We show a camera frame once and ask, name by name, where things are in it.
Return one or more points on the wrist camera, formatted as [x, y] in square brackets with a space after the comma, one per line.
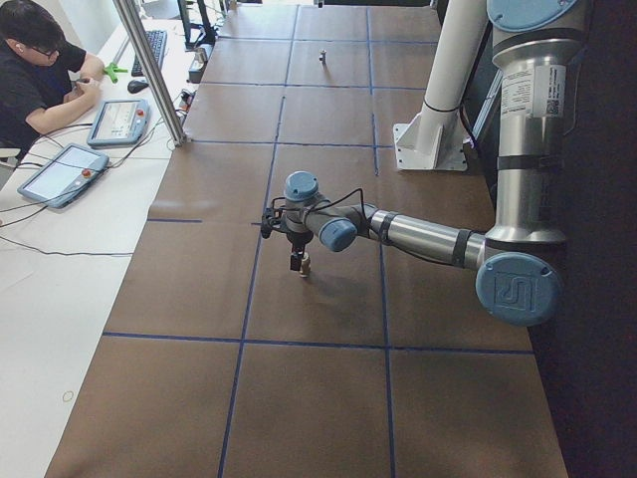
[272, 220]

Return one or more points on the near blue teach pendant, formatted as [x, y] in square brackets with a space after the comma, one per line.
[68, 175]

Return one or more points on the metal cylinder weight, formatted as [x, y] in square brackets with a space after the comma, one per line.
[202, 54]

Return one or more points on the brown paper table cover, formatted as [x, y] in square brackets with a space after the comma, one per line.
[218, 361]

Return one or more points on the chrome metal pipe fitting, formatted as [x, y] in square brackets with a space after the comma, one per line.
[323, 55]

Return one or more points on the white pedestal column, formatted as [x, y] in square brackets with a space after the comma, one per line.
[434, 139]

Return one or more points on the seated person black shirt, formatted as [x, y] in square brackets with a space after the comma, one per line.
[46, 82]

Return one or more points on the far blue teach pendant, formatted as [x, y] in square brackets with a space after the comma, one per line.
[119, 123]

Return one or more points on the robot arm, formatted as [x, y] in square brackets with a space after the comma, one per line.
[516, 281]

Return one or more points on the white brass PPR valve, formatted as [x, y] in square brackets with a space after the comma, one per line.
[305, 268]

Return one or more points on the blue teach pendant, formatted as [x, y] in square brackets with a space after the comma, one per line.
[119, 123]
[68, 175]

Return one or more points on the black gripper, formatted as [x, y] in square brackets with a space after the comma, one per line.
[298, 240]

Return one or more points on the green plastic part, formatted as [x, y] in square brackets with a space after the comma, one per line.
[112, 70]

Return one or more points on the aluminium frame post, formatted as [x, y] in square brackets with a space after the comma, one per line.
[136, 34]

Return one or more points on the black computer mouse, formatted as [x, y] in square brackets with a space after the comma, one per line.
[136, 86]

